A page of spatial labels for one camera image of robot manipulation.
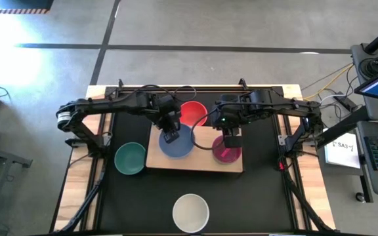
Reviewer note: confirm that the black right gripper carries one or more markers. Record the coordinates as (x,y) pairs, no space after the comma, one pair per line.
(231,126)

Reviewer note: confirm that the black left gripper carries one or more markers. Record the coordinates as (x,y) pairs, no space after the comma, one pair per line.
(166,111)

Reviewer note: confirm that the pink translucent bowl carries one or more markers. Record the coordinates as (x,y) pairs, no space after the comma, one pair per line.
(223,156)

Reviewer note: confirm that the blue bowl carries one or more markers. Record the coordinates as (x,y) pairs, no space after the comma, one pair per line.
(184,149)

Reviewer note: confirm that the red bowl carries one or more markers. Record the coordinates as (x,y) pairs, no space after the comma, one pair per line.
(194,111)

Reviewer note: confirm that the teal bowl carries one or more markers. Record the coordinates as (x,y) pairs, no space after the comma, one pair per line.
(130,159)

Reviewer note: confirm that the white speckled bowl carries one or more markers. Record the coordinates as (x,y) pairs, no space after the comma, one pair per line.
(190,213)

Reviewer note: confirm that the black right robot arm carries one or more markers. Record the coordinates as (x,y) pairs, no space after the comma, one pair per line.
(274,105)

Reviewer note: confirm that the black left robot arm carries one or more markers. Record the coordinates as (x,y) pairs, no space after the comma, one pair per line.
(110,105)

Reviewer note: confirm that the wooden board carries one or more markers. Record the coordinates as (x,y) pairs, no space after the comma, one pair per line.
(202,160)

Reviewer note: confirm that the white paper sign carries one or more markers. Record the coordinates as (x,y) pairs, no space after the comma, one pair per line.
(341,150)

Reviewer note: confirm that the black power strip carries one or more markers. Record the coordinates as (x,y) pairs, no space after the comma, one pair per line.
(344,101)

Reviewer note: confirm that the black caster wheel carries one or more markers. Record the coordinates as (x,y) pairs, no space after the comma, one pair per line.
(360,197)

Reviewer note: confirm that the black hazard striped mat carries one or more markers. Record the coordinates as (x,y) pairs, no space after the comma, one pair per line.
(15,5)

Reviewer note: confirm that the black frame clamp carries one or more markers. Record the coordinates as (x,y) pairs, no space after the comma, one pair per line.
(242,83)
(120,83)

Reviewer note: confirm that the black aluminium table frame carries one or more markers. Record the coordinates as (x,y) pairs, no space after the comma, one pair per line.
(287,196)

